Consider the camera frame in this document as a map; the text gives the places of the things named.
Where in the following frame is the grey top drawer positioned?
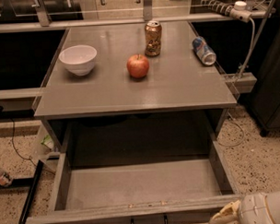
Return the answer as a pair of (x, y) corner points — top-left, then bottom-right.
(21, 112), (264, 224)

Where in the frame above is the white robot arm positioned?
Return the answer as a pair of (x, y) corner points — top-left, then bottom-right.
(208, 191), (280, 224)

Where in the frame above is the dark cabinet on right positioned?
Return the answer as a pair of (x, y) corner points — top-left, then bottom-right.
(245, 16), (280, 137)

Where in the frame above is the blue white soda can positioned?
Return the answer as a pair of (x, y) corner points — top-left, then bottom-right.
(192, 36), (216, 66)

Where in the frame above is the red apple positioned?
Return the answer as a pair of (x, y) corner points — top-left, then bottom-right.
(126, 53), (149, 79)

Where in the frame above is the grey cabinet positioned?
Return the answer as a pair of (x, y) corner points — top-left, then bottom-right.
(30, 19), (242, 153)

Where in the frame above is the green white bag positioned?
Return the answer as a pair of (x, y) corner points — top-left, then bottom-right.
(41, 135), (54, 150)

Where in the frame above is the gold soda can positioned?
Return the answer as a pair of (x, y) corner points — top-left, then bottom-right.
(145, 20), (162, 56)

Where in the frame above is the black bar on floor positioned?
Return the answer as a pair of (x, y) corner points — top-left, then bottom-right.
(18, 160), (43, 224)

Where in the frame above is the white power strip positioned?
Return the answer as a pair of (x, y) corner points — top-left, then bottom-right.
(201, 0), (251, 22)

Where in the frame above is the white ceramic bowl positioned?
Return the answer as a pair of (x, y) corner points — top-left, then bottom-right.
(59, 45), (98, 77)

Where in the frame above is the plastic bottle on floor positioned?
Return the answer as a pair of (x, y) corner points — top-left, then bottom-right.
(0, 169), (13, 187)

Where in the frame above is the white cable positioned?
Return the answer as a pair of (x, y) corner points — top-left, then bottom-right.
(214, 17), (260, 148)

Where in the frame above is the black cable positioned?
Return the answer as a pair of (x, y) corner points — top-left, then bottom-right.
(9, 116), (37, 167)

